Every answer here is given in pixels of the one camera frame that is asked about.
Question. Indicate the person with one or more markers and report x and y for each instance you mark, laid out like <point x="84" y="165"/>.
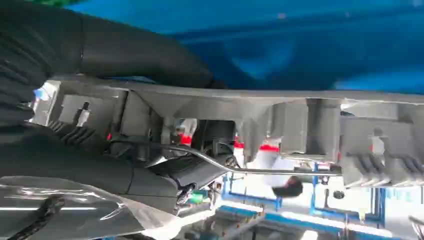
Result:
<point x="268" y="165"/>

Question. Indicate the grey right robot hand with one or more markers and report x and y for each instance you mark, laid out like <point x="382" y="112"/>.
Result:
<point x="139" y="56"/>

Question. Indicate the clear plastic film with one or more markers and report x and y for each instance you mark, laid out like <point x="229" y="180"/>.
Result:
<point x="86" y="215"/>

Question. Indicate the blue plastic bin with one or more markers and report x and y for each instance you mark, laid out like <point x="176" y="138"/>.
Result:
<point x="298" y="49"/>

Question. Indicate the blue metal frame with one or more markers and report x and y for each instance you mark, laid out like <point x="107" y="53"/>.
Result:
<point x="246" y="198"/>

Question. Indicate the thin silver metal rod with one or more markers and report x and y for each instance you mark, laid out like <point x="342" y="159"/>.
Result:
<point x="265" y="171"/>

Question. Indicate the ribbed grey right arm sleeve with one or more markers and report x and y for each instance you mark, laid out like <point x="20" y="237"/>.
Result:
<point x="15" y="92"/>

